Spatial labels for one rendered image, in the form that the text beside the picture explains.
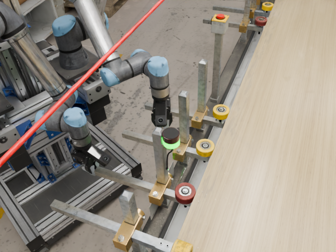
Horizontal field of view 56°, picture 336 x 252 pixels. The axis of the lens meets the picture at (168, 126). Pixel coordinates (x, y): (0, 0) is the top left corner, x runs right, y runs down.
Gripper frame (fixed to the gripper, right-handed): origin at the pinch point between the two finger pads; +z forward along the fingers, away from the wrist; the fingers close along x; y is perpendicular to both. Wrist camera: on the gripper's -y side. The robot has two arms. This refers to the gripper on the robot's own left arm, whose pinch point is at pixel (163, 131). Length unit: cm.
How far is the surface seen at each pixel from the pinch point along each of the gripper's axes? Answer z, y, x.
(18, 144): -71, -72, 10
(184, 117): -8.0, 0.4, -9.7
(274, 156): 3.6, -11.2, -46.7
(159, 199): 6.6, -30.3, 0.0
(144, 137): 8.7, 4.7, 9.5
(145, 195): 94, 28, 20
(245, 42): 24, 117, -54
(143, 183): 7.5, -22.4, 7.4
